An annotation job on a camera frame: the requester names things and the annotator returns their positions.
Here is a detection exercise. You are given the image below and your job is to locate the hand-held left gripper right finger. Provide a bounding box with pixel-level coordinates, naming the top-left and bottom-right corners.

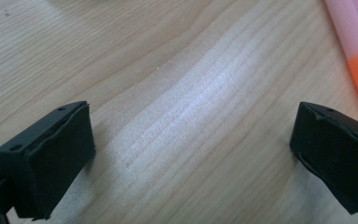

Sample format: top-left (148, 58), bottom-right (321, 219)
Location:
top-left (288, 101), bottom-right (358, 222)

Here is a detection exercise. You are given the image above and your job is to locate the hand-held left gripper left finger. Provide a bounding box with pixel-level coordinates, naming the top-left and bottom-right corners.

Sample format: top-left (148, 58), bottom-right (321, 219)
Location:
top-left (0, 100), bottom-right (97, 221)

